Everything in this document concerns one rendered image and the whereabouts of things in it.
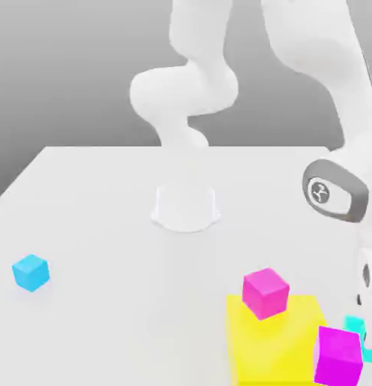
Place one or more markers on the small magenta cube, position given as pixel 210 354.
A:
pixel 338 357

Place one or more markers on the small blue cube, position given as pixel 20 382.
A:
pixel 30 273

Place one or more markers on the small pink cube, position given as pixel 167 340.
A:
pixel 265 294

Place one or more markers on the large yellow box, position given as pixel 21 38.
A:
pixel 270 349

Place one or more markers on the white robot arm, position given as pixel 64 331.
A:
pixel 185 90

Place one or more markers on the small cyan cube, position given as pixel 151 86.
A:
pixel 353 324

